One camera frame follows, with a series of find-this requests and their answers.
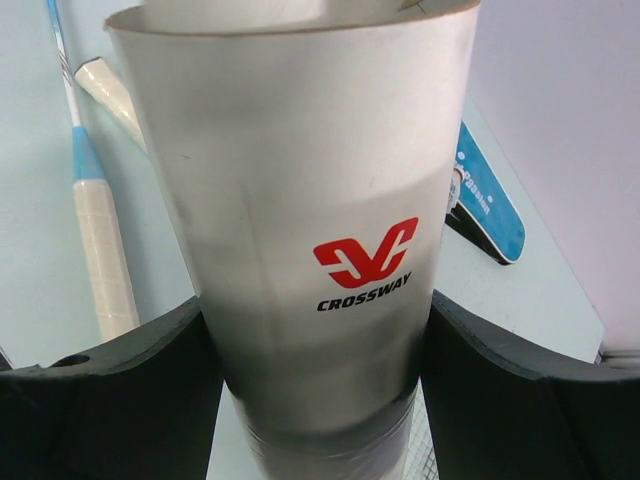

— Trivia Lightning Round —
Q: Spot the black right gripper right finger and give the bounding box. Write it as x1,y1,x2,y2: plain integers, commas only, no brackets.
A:
421,292,639,479

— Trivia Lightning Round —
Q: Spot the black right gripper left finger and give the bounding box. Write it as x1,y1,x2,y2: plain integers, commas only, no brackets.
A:
1,299,223,479

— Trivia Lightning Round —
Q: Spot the white cardboard shuttlecock tube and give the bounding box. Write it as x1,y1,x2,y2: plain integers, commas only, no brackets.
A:
105,1,480,479

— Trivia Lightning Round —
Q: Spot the blue racket right side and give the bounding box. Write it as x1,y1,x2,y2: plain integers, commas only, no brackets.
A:
47,1,140,342

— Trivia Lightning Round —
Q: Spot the blue racket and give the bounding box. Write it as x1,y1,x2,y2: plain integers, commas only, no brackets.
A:
47,1,140,342
74,57,148,154

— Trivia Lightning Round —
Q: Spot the blue sport racket bag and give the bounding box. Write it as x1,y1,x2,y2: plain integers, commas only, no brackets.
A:
446,124,526,265

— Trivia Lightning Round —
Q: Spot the white shuttlecock on bag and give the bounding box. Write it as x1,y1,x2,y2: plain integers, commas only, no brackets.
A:
446,167,464,214

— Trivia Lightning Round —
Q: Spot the blue racket left side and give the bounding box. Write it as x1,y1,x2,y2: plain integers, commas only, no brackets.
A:
74,57,148,154

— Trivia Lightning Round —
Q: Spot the aluminium frame post right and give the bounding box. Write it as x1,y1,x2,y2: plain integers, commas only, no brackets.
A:
598,347,639,365

